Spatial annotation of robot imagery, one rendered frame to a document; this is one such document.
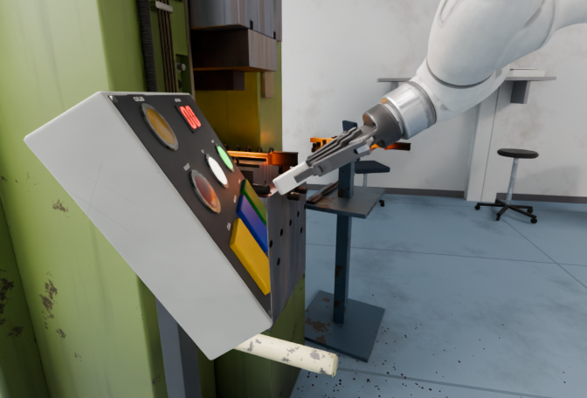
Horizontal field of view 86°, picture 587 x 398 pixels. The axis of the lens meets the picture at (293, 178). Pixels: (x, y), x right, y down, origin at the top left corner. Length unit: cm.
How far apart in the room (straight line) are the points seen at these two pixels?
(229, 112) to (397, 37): 292
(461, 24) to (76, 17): 67
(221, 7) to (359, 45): 314
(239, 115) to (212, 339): 105
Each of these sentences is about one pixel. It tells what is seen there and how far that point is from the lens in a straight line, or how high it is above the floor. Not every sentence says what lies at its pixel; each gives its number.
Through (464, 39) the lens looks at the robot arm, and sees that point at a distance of 47.
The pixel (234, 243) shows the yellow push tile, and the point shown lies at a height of 104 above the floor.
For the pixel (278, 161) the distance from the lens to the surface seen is 102.
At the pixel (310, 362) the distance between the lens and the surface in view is 80.
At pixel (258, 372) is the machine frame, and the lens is 125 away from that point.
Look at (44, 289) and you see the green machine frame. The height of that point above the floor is 68.
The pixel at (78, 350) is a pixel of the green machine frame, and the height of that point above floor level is 51.
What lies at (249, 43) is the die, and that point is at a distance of 92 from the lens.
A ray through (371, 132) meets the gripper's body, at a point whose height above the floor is 114.
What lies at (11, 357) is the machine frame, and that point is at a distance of 129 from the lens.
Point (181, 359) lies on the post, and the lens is 62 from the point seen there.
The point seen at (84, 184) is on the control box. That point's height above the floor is 112.
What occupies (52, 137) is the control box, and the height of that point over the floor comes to 116.
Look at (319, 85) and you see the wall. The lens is 394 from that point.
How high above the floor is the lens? 120
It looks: 15 degrees down
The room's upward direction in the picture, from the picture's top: straight up
